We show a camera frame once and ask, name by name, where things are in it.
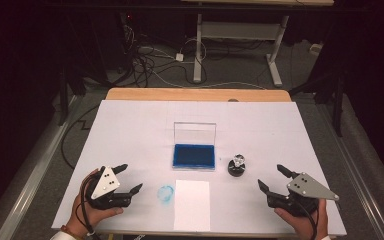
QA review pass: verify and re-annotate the white metal frame desk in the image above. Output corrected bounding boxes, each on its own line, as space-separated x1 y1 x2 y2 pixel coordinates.
181 0 334 88

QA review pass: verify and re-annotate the long white floor cable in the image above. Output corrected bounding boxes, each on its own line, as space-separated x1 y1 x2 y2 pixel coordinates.
139 44 268 91

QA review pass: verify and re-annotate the small white box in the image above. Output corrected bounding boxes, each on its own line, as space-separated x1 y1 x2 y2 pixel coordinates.
309 42 324 57

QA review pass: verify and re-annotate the grey metal floor rail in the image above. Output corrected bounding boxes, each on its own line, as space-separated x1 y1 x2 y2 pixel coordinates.
0 94 83 240
314 101 384 240

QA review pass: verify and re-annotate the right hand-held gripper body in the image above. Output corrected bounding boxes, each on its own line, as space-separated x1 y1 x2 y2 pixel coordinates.
266 172 340 218

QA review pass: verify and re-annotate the black round stamp cap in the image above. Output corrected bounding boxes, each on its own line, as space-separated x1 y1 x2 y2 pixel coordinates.
227 159 247 178

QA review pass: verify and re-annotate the person's right hand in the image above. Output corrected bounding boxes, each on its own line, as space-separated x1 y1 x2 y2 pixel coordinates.
273 198 330 240

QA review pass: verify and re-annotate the black right hand-held gripper cable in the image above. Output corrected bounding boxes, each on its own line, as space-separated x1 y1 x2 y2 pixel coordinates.
296 199 320 240

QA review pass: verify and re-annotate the white board table cover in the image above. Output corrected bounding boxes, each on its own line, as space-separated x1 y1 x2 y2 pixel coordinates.
51 99 348 238

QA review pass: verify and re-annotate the blue ink pad with clear lid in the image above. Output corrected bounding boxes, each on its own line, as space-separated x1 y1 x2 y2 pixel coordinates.
172 121 217 172

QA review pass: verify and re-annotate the stamp with clear crystal knob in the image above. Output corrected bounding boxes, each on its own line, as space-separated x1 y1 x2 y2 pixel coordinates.
231 153 246 169

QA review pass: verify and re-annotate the black device with red light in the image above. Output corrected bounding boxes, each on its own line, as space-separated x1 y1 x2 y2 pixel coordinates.
118 11 138 69

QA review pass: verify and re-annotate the black hand-held gripper cable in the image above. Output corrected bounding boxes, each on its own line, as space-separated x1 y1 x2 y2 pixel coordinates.
296 199 320 240
78 174 103 240

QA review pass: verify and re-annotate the black metal stand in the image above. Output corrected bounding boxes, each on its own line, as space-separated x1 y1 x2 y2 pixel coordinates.
289 74 345 138
57 61 72 127

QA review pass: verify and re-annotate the wooden table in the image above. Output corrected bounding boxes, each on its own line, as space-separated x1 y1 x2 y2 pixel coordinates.
104 87 293 103

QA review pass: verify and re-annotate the black left hand-held gripper cable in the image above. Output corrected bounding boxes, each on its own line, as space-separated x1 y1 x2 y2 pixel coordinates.
78 174 103 240

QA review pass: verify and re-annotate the bundle of black floor cables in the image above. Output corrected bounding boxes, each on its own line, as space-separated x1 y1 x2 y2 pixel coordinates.
118 19 208 88

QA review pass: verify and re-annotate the thin black floor cable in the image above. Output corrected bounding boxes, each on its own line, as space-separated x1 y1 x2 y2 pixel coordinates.
60 103 102 170

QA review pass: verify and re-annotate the white paper sheet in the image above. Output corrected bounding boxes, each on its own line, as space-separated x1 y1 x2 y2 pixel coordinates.
173 179 212 232

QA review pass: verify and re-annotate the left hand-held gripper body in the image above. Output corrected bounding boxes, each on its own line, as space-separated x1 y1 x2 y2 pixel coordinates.
83 165 134 211

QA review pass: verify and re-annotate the blue ink stain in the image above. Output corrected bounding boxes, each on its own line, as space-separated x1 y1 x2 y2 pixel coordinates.
156 184 175 205

